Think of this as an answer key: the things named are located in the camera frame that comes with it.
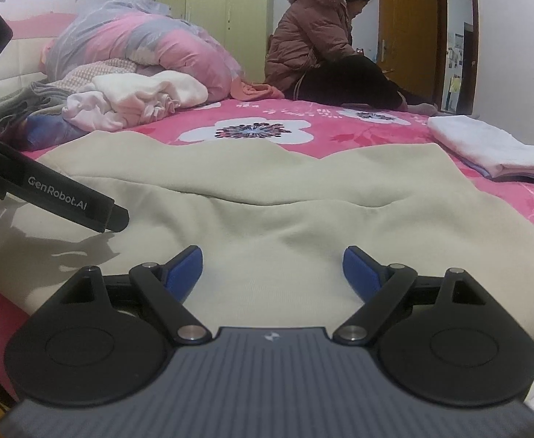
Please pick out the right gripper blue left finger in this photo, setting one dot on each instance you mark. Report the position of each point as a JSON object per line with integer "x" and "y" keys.
{"x": 164, "y": 289}

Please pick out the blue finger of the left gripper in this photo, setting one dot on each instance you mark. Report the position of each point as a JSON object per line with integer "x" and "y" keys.
{"x": 53, "y": 192}

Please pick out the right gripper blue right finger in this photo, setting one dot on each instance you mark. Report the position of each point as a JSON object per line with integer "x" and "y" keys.
{"x": 382, "y": 288}

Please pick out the beige zip-up jacket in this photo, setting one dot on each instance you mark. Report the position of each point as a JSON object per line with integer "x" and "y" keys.
{"x": 294, "y": 218}

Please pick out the blue denim jeans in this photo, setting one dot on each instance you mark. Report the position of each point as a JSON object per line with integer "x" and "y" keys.
{"x": 44, "y": 131}

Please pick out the grey sweater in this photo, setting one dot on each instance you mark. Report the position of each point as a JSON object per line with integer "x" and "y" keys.
{"x": 37, "y": 96}

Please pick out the white pale pink garment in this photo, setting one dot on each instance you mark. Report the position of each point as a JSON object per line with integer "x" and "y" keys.
{"x": 91, "y": 111}

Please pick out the white padded headboard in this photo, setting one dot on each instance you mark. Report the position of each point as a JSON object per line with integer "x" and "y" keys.
{"x": 21, "y": 62}

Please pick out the pink checkered knit blanket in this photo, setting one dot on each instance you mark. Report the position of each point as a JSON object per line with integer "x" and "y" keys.
{"x": 83, "y": 75}

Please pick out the cream fleece garment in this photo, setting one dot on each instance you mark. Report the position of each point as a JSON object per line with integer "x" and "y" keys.
{"x": 143, "y": 99}

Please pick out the pink floral bed blanket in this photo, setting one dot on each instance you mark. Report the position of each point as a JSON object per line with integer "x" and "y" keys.
{"x": 340, "y": 127}

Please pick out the folded white towel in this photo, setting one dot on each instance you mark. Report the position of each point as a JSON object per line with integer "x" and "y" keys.
{"x": 491, "y": 151}

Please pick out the pink grey rolled duvet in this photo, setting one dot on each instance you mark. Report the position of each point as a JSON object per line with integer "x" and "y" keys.
{"x": 143, "y": 32}

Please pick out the salmon orange cloth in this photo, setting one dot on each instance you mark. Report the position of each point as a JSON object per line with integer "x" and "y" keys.
{"x": 247, "y": 92}

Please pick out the person in mauve puffer coat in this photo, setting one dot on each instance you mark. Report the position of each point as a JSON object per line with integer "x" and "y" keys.
{"x": 311, "y": 57}

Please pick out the yellow-green wardrobe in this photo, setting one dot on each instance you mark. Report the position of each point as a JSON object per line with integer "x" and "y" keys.
{"x": 242, "y": 27}

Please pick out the brown wooden door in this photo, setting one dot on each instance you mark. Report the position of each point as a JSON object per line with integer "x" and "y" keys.
{"x": 408, "y": 43}

